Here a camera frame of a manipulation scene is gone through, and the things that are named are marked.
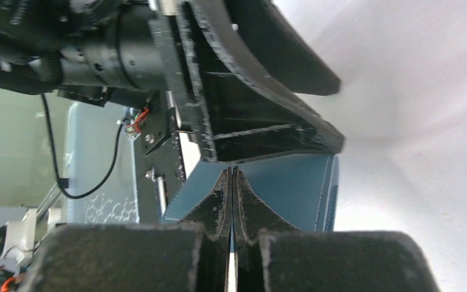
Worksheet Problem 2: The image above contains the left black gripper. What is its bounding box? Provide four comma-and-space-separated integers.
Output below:
56, 1, 201, 155

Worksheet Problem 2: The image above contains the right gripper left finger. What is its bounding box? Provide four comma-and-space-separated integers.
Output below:
19, 169, 232, 291

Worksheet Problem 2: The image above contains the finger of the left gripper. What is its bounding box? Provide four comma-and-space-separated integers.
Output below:
183, 1, 345, 162
225, 0, 341, 96

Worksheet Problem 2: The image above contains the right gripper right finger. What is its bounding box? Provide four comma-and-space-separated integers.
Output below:
232, 167, 439, 291

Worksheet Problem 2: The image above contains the blue leather card holder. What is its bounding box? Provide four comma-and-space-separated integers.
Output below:
161, 154, 339, 232

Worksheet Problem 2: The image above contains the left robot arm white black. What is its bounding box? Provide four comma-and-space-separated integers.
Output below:
0, 1, 345, 162

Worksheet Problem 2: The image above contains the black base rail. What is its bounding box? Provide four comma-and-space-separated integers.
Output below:
133, 92, 186, 224

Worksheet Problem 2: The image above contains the left black camera cable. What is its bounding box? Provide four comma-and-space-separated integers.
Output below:
40, 93, 125, 201

